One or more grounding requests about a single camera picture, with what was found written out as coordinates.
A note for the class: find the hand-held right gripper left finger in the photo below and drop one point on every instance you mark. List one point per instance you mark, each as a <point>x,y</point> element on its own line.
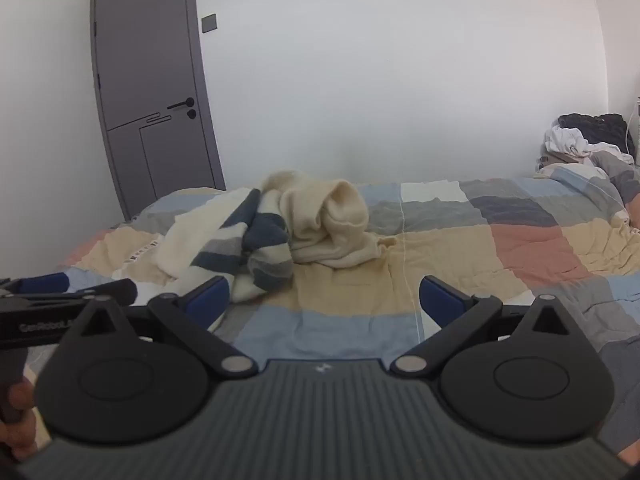
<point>211,296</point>

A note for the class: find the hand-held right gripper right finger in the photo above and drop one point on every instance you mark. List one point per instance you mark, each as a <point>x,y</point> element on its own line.
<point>439,296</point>

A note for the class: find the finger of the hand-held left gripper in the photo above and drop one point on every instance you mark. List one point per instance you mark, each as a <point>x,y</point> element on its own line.
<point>117,291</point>
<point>45,282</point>

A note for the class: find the cream striped sweater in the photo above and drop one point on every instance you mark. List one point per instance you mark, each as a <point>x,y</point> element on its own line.
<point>320,220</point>

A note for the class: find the person's left hand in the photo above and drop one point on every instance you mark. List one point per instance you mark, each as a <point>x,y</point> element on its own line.
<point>17,405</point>

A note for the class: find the white quilt label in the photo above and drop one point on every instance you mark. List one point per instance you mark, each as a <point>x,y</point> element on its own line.
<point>142,251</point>

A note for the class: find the patchwork quilt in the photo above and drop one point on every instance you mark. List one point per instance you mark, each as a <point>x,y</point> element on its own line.
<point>500,260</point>

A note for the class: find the tan cloth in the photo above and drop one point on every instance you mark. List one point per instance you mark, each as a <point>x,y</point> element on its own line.
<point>552,158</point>

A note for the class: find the white garment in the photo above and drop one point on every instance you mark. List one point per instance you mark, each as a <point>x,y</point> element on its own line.
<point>567,142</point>

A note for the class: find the black garment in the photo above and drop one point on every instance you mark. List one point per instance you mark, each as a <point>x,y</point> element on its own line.
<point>595,127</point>

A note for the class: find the grey wall switch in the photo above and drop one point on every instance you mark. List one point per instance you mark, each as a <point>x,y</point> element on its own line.
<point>209,22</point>

